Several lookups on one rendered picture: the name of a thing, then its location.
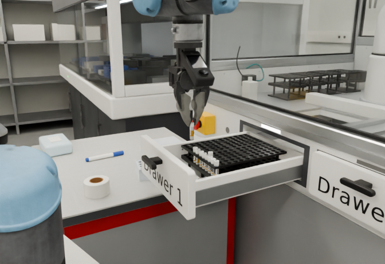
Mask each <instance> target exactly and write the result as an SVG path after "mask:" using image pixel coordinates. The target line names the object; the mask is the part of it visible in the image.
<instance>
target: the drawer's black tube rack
mask: <svg viewBox="0 0 385 264"><path fill-rule="evenodd" d="M188 145H189V146H191V147H198V148H200V149H201V151H204V152H206V153H207V154H208V151H213V158H216V160H219V165H221V168H219V171H218V174H224V173H227V172H231V171H236V170H241V169H244V168H249V167H254V166H258V165H261V164H266V163H271V162H274V161H279V160H281V159H279V155H283V154H286V153H287V151H284V150H283V149H280V148H278V147H275V146H273V145H271V144H269V143H266V142H264V141H262V140H260V139H257V138H255V137H253V136H250V135H248V134H243V135H236V136H230V137H223V138H219V139H213V140H206V141H200V142H196V143H190V144H188ZM181 158H182V159H183V160H184V161H186V162H187V163H188V166H189V167H191V166H193V167H194V168H195V169H196V170H198V171H199V172H200V173H201V177H202V178H204V176H206V177H209V176H213V175H211V174H210V173H208V171H205V169H202V167H200V166H199V164H196V163H194V161H193V155H192V154H191V153H189V152H188V153H187V154H184V155H181Z"/></svg>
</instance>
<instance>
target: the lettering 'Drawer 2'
mask: <svg viewBox="0 0 385 264"><path fill-rule="evenodd" d="M321 179H323V180H325V181H326V182H327V185H328V188H327V190H326V191H322V190H321V189H320V184H321ZM318 190H319V191H321V192H323V193H328V192H329V182H328V181H327V179H325V178H323V177H321V176H320V177H319V187H318ZM335 190H339V188H335V187H333V191H332V198H334V193H335ZM341 192H342V193H345V194H347V196H348V197H346V196H341V197H340V201H341V202H342V203H343V204H347V205H348V206H349V194H348V193H347V192H345V191H341ZM342 198H346V199H348V200H347V202H343V201H342ZM353 198H354V204H355V209H356V210H358V208H359V206H360V204H362V213H363V214H365V213H366V211H367V208H368V206H369V205H370V204H369V203H367V205H366V207H365V209H364V208H363V201H362V200H360V201H359V203H358V205H357V206H356V197H355V196H353ZM376 209H378V210H380V211H381V213H382V214H381V215H380V214H378V213H377V212H375V210H376ZM374 213H375V214H377V215H379V216H381V217H383V218H384V212H383V211H382V209H380V208H378V207H374V208H373V209H372V217H373V218H374V219H375V220H376V221H378V222H381V223H383V221H382V220H378V219H376V218H375V216H374Z"/></svg>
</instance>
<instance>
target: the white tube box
mask: <svg viewBox="0 0 385 264"><path fill-rule="evenodd" d="M135 167H136V173H137V176H138V178H139V181H145V180H149V179H148V178H147V177H146V176H145V174H144V173H142V163H141V159H140V160H135Z"/></svg>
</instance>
